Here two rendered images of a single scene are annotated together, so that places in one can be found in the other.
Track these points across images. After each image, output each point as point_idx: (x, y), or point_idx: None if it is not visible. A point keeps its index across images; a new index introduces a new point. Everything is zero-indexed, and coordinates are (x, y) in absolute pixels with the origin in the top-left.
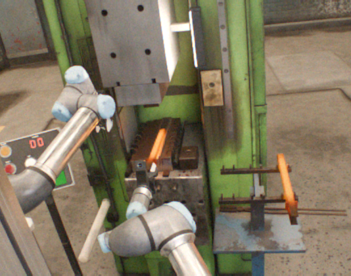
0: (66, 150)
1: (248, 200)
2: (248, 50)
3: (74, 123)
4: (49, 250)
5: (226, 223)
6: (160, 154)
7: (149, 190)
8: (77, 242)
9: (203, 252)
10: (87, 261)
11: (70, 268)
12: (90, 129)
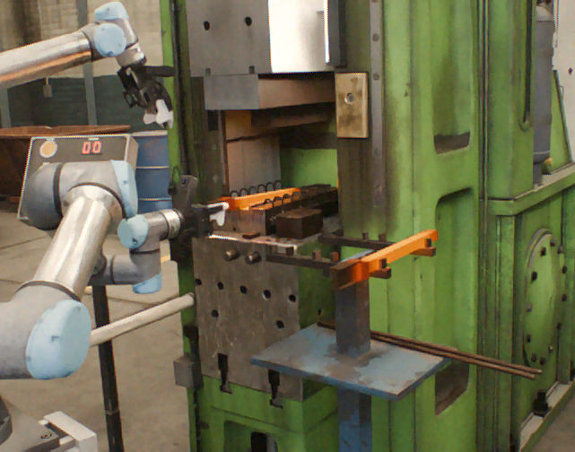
0: (18, 60)
1: (308, 261)
2: (411, 41)
3: (51, 39)
4: (123, 400)
5: (310, 337)
6: (254, 204)
7: (178, 217)
8: (169, 404)
9: (291, 417)
10: (160, 430)
11: (129, 430)
12: (71, 55)
